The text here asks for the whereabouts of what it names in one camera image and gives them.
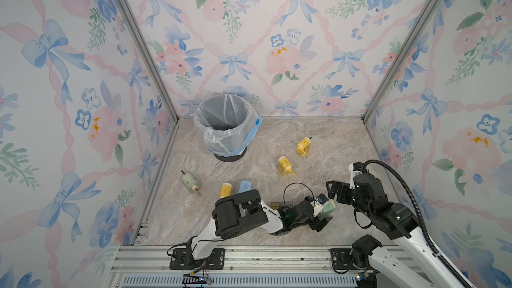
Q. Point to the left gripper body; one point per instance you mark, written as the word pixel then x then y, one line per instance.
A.
pixel 314 224

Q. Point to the right corner aluminium post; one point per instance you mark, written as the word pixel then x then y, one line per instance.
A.
pixel 412 38

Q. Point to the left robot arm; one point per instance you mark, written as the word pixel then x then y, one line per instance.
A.
pixel 238 214

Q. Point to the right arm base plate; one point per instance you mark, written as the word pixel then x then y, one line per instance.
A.
pixel 344 260

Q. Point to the clear trash bag blue band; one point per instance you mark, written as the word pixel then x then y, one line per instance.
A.
pixel 227 123

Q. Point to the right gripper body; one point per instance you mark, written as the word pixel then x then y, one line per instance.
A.
pixel 344 194

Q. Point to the yellow pencil sharpener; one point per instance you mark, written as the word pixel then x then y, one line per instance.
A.
pixel 226 190
pixel 284 166
pixel 303 146

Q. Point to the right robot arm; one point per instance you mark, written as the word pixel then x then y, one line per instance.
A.
pixel 365 194

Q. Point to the black trash bin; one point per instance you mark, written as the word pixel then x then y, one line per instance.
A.
pixel 231 158

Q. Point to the left corner aluminium post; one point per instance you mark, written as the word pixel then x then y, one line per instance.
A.
pixel 141 46

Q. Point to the green pencil sharpener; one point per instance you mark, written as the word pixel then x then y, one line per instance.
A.
pixel 327 210
pixel 191 183

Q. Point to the blue pencil sharpener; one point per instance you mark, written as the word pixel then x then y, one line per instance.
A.
pixel 245 186

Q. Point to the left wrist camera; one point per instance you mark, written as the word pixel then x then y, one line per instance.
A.
pixel 319 204

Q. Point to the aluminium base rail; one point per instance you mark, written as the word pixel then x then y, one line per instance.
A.
pixel 266 266

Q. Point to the corner aluminium post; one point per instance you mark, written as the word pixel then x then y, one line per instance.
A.
pixel 141 46
pixel 412 38

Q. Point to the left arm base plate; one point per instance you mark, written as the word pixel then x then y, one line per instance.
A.
pixel 182 259

